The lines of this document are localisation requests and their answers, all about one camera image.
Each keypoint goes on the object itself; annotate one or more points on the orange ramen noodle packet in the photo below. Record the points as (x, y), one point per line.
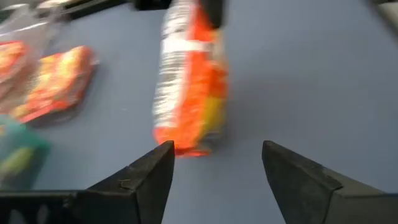
(9, 59)
(56, 84)
(189, 87)

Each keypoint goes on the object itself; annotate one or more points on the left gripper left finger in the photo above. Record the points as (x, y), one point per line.
(124, 193)

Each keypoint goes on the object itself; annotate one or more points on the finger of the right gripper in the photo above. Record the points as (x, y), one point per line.
(213, 12)
(152, 3)

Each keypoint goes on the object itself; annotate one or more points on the small teal plastic bin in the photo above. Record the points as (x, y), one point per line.
(21, 155)

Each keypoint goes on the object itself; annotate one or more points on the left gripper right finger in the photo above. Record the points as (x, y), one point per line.
(311, 193)

